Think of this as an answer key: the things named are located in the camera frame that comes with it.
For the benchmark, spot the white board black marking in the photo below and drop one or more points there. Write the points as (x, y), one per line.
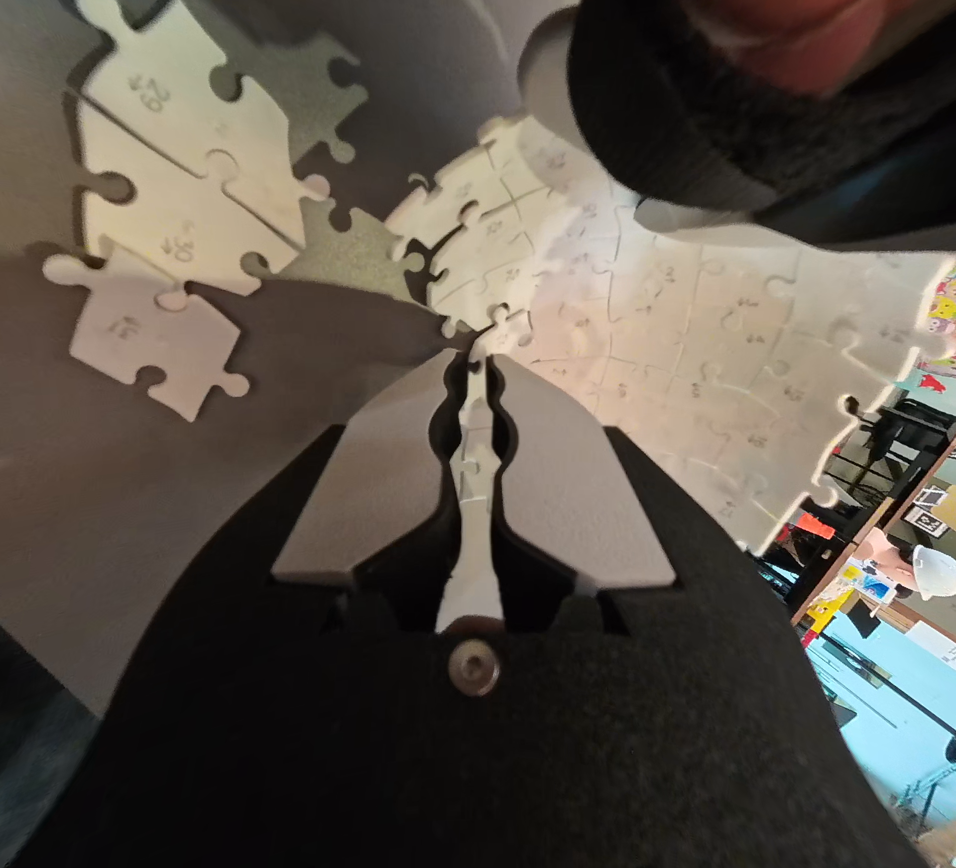
(930, 513)

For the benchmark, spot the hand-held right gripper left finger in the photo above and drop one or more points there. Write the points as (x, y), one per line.
(373, 502)

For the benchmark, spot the partly built puzzle ball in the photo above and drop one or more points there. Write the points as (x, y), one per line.
(709, 345)

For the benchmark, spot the single white puzzle piece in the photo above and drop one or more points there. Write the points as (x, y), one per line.
(187, 158)

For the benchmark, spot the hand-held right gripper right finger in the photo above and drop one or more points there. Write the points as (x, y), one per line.
(582, 502)

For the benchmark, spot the cluttered wooden shelf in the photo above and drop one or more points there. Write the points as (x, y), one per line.
(881, 621)

